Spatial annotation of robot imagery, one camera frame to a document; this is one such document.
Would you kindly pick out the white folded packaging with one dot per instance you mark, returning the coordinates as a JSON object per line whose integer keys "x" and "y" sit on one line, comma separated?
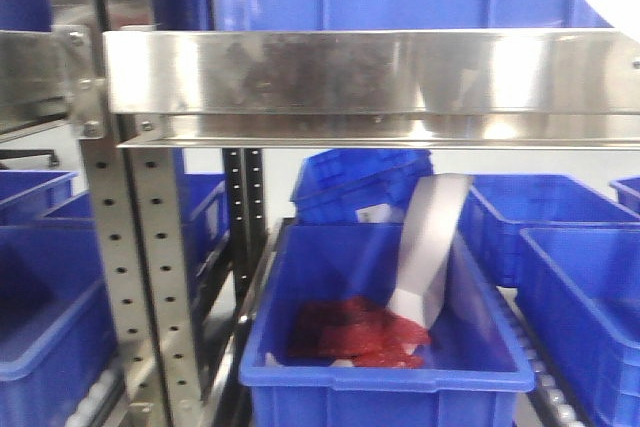
{"x": 427, "y": 234}

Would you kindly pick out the shelf steel beam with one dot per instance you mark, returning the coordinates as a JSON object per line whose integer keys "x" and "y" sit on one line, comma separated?
{"x": 450, "y": 89}
{"x": 33, "y": 90}

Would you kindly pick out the right shelf steel beam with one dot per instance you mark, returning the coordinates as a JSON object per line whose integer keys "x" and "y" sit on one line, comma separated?
{"x": 450, "y": 89}

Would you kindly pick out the blue bin with red bags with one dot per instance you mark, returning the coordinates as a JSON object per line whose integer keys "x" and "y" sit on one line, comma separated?
{"x": 473, "y": 371}

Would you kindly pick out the blue bin right rear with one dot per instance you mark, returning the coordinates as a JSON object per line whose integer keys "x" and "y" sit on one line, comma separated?
{"x": 499, "y": 206}

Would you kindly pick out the tilted blue bin behind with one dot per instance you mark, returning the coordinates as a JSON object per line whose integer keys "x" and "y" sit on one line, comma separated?
{"x": 349, "y": 186}

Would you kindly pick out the left shelf steel beam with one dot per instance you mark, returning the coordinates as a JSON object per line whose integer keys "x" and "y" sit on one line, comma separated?
{"x": 33, "y": 90}

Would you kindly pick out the blue bin left rear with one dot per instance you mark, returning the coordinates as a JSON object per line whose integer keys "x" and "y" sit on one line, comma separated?
{"x": 25, "y": 194}

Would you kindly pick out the black perforated rear post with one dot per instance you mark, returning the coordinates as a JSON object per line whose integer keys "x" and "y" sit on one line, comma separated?
{"x": 245, "y": 195}

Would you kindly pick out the blue bin right front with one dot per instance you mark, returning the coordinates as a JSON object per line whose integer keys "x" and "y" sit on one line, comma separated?
{"x": 579, "y": 291}

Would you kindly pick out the right shelf perforated steel post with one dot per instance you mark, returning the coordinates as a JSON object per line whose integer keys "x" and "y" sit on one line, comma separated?
{"x": 138, "y": 199}

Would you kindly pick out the blue bin left front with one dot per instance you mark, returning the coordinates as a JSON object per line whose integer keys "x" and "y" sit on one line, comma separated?
{"x": 57, "y": 335}

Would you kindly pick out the red plastic bags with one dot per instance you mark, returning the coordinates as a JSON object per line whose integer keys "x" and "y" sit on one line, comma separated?
{"x": 356, "y": 330}

